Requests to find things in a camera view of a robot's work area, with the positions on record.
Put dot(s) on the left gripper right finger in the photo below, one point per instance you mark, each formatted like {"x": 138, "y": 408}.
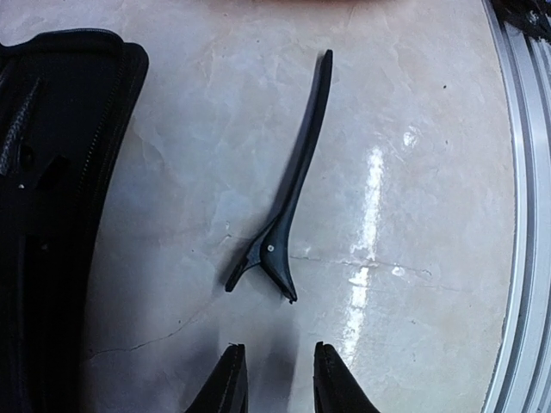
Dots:
{"x": 335, "y": 388}

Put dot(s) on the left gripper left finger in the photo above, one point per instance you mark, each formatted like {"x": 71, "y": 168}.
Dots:
{"x": 226, "y": 388}

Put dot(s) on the black hair clip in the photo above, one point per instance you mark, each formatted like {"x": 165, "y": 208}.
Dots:
{"x": 268, "y": 250}

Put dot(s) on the black zippered tool case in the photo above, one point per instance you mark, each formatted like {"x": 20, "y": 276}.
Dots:
{"x": 66, "y": 101}

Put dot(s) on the front aluminium rail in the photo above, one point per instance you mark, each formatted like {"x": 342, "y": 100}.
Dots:
{"x": 521, "y": 377}

